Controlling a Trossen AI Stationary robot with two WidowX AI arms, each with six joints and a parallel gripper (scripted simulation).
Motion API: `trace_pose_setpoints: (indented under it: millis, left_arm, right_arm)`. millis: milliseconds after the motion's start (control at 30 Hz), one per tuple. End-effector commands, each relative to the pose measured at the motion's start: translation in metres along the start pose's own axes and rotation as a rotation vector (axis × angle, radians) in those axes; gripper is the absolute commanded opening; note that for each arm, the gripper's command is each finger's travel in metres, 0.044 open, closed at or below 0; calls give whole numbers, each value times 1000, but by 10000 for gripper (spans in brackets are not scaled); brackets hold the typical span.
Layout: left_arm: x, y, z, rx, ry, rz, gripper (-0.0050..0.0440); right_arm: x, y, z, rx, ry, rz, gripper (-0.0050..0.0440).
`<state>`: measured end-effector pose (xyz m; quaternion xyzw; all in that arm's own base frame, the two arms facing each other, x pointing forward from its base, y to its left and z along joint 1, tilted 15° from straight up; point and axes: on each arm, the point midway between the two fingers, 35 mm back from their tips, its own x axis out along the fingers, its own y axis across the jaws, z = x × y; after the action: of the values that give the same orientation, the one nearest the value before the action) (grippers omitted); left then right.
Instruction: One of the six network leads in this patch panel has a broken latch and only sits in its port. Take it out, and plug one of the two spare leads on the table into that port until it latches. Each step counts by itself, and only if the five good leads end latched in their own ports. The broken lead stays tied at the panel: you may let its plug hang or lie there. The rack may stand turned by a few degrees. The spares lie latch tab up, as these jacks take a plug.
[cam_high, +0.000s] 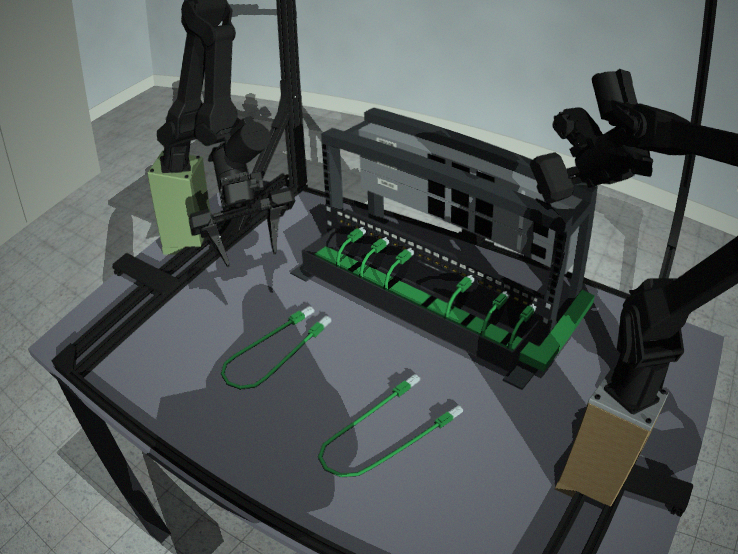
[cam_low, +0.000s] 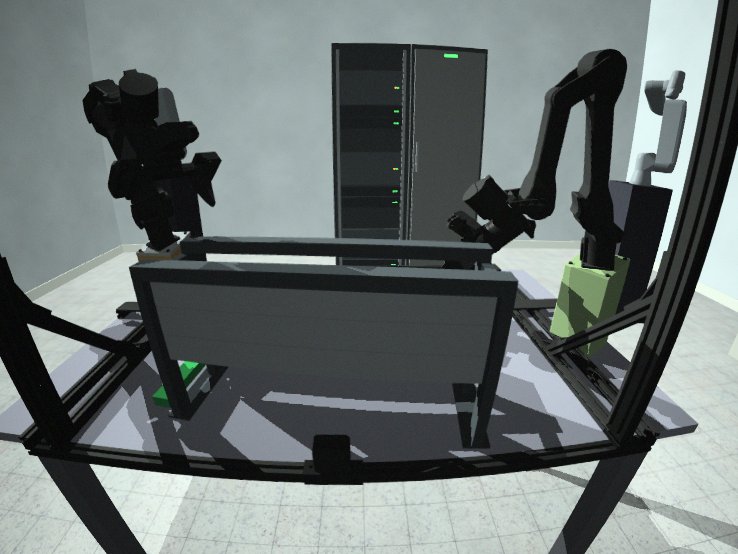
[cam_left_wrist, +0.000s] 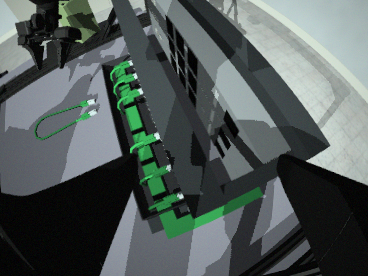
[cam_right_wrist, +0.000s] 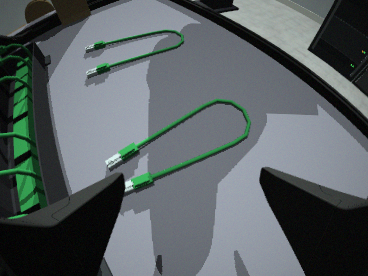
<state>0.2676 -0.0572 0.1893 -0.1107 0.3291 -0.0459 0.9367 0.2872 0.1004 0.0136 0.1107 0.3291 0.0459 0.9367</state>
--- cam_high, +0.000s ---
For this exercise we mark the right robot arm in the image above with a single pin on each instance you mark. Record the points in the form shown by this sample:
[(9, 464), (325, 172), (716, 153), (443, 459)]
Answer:
[(247, 139)]

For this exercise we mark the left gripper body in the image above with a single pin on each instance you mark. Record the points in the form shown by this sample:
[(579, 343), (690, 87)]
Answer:
[(553, 178)]

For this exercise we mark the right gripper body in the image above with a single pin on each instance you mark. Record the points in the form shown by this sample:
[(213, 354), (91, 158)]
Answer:
[(202, 218)]

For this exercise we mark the row of network ports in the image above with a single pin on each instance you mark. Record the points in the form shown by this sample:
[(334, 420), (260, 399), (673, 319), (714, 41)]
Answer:
[(447, 253)]

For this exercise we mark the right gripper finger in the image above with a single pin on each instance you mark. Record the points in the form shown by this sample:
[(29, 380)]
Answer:
[(214, 234), (273, 221)]

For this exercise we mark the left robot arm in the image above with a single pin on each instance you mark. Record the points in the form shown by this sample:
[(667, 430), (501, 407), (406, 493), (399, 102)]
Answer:
[(655, 311)]

